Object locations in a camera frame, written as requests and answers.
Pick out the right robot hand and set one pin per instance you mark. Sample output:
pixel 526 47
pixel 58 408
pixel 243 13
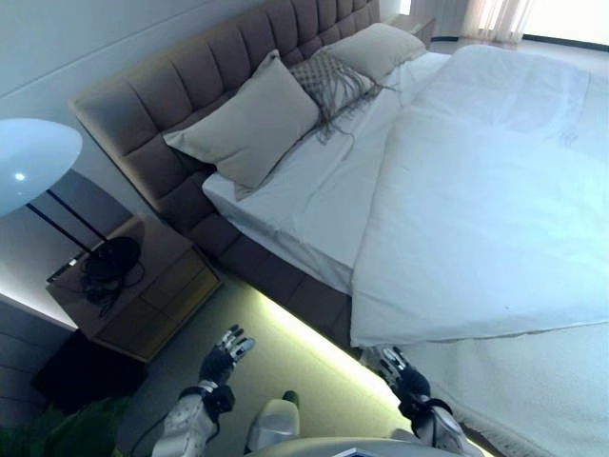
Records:
pixel 411 383

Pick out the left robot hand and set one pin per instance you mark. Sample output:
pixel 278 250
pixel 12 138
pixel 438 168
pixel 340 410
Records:
pixel 221 359

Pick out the white duvet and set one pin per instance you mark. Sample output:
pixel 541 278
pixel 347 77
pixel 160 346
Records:
pixel 476 214

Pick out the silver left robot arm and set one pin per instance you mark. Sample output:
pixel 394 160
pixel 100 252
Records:
pixel 190 423

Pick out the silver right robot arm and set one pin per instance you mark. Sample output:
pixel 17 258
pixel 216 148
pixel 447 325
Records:
pixel 445 426

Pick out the white fitted bed sheet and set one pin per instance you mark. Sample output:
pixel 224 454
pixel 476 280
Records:
pixel 304 204

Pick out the silver robot torso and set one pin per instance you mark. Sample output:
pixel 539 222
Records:
pixel 371 447

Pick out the silver left robot leg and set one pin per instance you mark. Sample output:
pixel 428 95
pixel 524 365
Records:
pixel 273 421

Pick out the wooden nightstand with drawers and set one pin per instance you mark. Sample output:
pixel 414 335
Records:
pixel 152 295

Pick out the white textured fringed blanket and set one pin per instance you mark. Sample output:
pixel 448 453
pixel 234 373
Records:
pixel 533 390

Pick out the green leafy plant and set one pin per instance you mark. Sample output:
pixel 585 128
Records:
pixel 76 431

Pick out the large beige pillow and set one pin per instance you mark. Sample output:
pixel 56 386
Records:
pixel 247 128

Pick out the woven cushion with fringe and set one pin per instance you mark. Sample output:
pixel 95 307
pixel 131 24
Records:
pixel 328 81

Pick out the sheer pinkish curtain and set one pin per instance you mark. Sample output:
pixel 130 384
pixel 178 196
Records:
pixel 499 19

